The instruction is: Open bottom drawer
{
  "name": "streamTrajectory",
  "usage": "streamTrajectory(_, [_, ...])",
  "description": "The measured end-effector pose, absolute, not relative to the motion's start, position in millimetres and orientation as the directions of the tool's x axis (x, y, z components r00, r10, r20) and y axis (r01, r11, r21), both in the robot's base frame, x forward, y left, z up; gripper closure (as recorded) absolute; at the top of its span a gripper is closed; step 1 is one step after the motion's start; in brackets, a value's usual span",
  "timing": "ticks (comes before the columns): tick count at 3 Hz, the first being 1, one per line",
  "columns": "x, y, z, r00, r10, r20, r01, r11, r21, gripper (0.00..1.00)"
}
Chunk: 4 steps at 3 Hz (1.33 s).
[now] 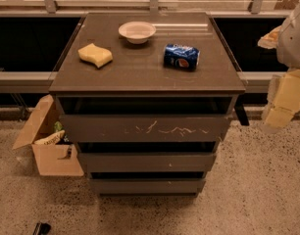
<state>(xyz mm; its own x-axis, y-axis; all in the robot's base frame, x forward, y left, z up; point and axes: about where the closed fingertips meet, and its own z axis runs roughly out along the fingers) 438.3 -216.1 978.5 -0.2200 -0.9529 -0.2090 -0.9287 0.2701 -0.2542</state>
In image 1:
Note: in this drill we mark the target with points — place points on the yellow sponge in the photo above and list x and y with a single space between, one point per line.
95 55

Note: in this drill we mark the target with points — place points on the grey drawer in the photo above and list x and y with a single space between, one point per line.
148 187
94 128
108 162

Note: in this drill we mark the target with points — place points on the blue pepsi can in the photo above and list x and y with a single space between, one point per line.
181 57

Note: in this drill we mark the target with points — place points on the grey top drawer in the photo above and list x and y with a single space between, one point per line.
94 128

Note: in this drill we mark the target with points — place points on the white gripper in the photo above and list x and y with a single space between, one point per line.
294 40

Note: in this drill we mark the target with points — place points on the white ceramic bowl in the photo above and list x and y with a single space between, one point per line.
137 32

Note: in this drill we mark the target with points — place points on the open cardboard box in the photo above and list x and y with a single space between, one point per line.
45 135

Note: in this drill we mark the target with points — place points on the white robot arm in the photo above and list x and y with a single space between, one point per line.
288 47

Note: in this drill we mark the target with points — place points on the grey middle drawer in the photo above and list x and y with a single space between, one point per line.
108 162

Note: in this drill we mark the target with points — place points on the dark grey drawer cabinet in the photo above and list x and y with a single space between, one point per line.
138 83

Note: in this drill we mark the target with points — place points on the small black floor object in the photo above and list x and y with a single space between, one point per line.
41 229

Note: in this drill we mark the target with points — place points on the grey bottom drawer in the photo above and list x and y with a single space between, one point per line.
148 187

